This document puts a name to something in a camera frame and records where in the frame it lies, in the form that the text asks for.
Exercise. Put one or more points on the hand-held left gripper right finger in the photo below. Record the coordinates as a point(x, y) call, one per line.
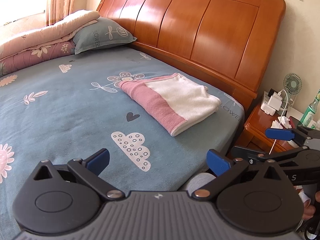
point(216, 163)

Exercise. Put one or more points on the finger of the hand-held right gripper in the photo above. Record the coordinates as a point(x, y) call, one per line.
point(250, 153)
point(278, 133)

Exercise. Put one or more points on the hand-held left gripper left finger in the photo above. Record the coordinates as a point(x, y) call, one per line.
point(98, 160)

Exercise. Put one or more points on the pink and white knit sweater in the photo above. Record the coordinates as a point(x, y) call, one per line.
point(175, 100)

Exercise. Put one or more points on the person's right hand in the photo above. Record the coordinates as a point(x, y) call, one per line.
point(309, 210)

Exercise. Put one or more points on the crumpled white tissue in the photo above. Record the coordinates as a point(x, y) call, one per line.
point(281, 122)

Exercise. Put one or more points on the small red object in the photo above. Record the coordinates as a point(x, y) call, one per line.
point(291, 122)

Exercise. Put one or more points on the wooden nightstand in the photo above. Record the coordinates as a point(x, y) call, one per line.
point(257, 127)

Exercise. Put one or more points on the person's grey clothing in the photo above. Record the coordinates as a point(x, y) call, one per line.
point(200, 182)

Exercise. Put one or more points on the white power strip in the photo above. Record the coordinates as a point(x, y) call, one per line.
point(266, 106)

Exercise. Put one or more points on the white charger plug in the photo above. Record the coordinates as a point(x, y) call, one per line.
point(275, 101)

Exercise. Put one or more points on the green glass bottle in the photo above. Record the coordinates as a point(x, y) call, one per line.
point(311, 111)

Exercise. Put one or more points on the small green desk fan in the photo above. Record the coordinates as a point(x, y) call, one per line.
point(293, 82)

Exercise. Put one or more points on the green pillow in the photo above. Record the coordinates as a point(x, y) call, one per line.
point(100, 36)

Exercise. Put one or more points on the wooden headboard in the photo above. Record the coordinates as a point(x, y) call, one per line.
point(200, 30)

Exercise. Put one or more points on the pink floral folded quilt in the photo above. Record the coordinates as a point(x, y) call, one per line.
point(37, 45)

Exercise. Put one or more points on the pink patterned curtain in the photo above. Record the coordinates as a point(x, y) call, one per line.
point(60, 0)

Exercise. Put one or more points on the window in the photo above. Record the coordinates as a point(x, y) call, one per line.
point(22, 0)

